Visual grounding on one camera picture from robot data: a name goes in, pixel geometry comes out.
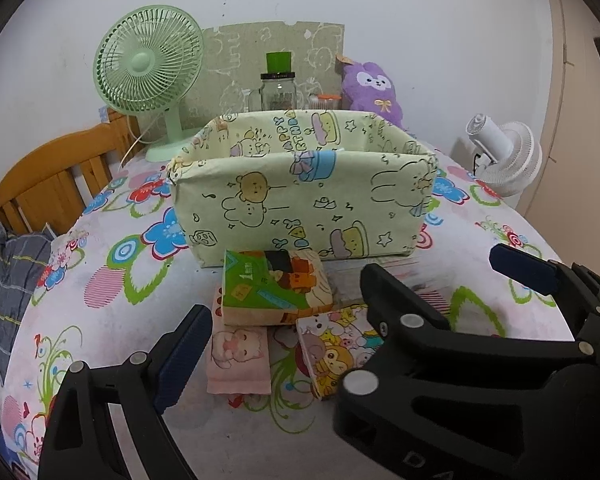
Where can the grey plaid pillow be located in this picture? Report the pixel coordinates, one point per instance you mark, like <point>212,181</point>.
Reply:
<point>10,280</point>

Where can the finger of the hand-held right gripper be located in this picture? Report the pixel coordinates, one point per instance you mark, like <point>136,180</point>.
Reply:
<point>522,267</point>
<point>415,340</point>

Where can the cotton swab jar orange lid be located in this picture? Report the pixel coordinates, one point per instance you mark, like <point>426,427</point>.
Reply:
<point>325,102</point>

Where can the white standing fan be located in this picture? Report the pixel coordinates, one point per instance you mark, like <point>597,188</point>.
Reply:
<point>510,155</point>

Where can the beige door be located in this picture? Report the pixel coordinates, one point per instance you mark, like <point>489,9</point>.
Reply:
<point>580,85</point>

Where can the purple plush bunny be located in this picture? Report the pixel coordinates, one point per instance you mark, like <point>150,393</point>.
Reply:
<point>370,85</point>

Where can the cartoon printed packet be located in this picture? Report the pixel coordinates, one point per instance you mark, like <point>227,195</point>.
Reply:
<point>330,350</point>

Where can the blue wall sticker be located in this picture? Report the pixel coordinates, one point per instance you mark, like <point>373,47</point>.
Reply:
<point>104,112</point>

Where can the glass jar mug green lid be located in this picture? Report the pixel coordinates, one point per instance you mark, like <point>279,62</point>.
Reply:
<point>278,92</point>

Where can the yellow-green fabric storage box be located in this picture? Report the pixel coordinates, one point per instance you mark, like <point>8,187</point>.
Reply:
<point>280,200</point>

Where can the pink cartoon tissue pack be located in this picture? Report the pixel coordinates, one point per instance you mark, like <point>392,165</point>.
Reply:
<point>237,355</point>

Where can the wooden bed headboard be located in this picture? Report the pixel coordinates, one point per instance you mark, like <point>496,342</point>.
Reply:
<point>40,170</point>

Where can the green patterned board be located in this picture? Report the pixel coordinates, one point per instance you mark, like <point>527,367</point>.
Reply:
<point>230,60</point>

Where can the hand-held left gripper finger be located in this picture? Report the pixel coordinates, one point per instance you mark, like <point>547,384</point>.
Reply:
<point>185,355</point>

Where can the green desk fan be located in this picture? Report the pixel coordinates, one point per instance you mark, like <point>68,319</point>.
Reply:
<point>145,62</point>

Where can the green orange tissue packet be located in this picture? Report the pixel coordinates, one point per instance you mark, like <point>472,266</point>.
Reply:
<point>275,285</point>

